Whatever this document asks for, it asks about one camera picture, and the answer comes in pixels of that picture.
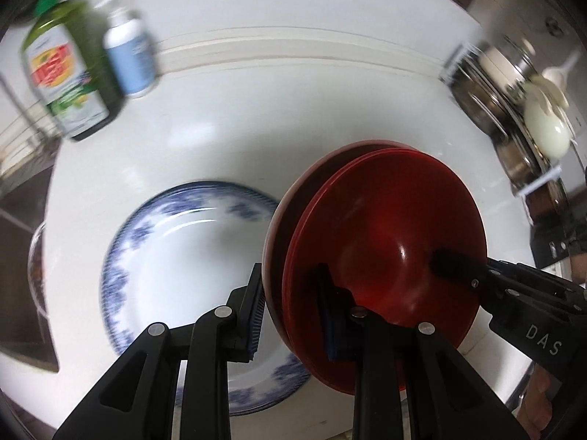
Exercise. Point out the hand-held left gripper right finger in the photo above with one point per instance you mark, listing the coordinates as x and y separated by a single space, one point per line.
328 325

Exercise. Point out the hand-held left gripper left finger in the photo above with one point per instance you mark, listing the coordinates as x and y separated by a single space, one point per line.
255 321

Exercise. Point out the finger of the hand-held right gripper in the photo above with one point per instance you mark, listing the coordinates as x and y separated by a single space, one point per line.
458 266

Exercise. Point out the pink bowl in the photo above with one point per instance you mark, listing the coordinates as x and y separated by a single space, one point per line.
275 247

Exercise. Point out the blue patterned white plate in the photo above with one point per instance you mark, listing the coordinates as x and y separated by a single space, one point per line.
192 275

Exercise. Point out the red bowl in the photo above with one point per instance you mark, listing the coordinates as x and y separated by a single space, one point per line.
390 220

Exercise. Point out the person's right hand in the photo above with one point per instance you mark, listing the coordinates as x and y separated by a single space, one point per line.
541 403

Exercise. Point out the glass jar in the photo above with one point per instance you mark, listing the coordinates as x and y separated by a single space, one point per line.
550 199

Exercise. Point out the small steel pot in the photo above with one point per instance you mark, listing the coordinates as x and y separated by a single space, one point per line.
520 162

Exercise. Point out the white pot rack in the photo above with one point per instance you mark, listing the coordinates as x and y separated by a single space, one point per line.
543 178

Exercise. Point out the large steel pot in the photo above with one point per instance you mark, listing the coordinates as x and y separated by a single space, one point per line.
479 105

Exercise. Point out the cream kettle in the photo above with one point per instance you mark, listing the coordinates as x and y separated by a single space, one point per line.
548 128

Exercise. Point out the cream pot with glass lid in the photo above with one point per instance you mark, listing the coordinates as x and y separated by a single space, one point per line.
504 62

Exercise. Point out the white ladle spoon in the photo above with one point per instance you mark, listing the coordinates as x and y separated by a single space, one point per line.
557 75

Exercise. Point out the metal strainer with red food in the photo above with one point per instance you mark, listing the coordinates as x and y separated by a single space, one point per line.
37 270

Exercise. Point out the stainless steel sink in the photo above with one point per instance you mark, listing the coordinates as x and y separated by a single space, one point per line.
18 293

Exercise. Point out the black scissors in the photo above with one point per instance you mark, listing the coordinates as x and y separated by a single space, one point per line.
552 25

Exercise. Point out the white blue pump bottle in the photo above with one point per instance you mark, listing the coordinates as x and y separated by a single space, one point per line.
130 57

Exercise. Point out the green dish soap bottle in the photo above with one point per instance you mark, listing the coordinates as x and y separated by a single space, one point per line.
64 73

